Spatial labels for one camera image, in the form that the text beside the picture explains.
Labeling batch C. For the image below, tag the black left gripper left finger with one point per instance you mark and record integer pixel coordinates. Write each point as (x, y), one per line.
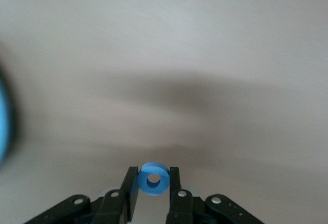
(112, 208)

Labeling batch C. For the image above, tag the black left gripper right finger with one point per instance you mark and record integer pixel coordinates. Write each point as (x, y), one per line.
(184, 208)

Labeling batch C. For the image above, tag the blue foam letter o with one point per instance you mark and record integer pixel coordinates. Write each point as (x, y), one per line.
(143, 183)

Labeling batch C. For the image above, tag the blue plate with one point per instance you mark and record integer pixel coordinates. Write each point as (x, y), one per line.
(3, 121)

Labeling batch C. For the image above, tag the brown table cover sheet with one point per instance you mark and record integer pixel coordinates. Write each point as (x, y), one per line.
(179, 42)

